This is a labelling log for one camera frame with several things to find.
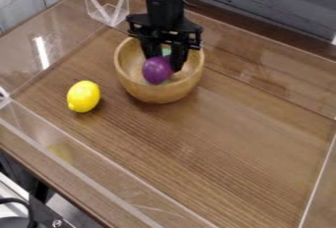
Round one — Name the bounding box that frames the black cable loop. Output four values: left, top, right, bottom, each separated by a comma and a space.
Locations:
0, 198, 37, 228

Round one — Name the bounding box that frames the brown wooden bowl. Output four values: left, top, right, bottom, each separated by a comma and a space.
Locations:
115, 37, 205, 104

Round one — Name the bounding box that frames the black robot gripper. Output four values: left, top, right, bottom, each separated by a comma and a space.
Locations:
125, 0, 204, 73

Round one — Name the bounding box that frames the black metal bracket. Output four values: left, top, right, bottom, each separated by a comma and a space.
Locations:
29, 196, 76, 228

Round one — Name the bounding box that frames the green rectangular block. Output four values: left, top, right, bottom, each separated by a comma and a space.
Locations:
161, 48, 171, 57

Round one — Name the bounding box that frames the clear acrylic tray enclosure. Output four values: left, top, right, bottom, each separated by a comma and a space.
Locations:
0, 0, 336, 228

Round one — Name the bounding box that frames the purple toy eggplant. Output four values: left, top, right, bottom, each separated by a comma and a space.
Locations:
141, 56, 173, 85

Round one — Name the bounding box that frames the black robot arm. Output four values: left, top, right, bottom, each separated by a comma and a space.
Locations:
125, 0, 204, 73

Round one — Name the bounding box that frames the yellow toy lemon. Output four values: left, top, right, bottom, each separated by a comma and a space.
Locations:
67, 81, 101, 113

